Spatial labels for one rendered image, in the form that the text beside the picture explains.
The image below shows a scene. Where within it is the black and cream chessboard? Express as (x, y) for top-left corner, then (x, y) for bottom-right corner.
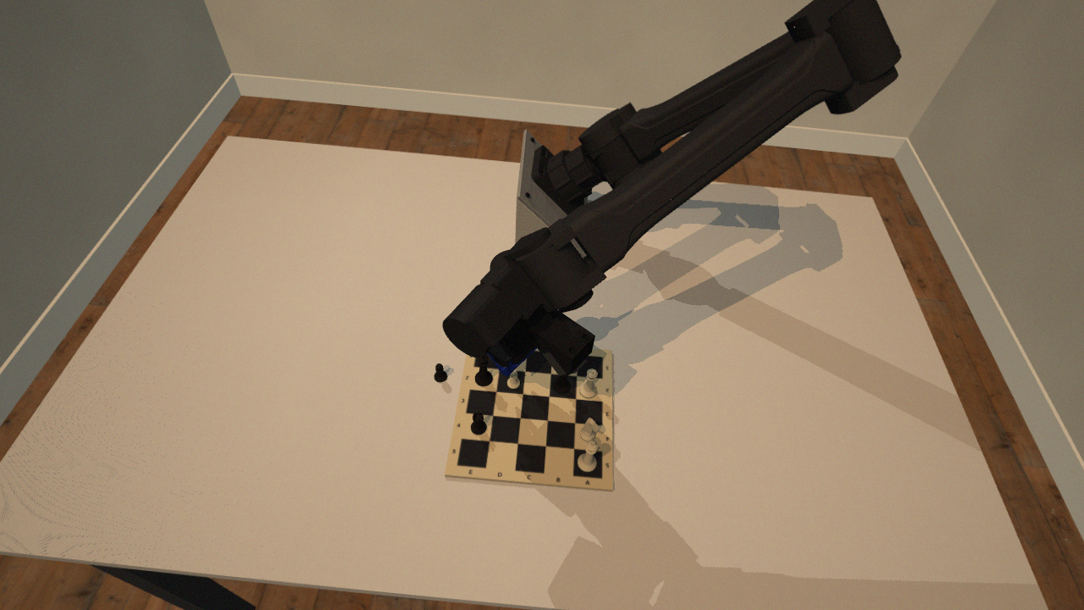
(446, 348), (612, 491)

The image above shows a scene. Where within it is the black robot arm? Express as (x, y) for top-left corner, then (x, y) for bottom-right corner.
(443, 0), (901, 375)

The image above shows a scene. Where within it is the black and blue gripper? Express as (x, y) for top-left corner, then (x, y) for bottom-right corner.
(487, 342), (537, 377)

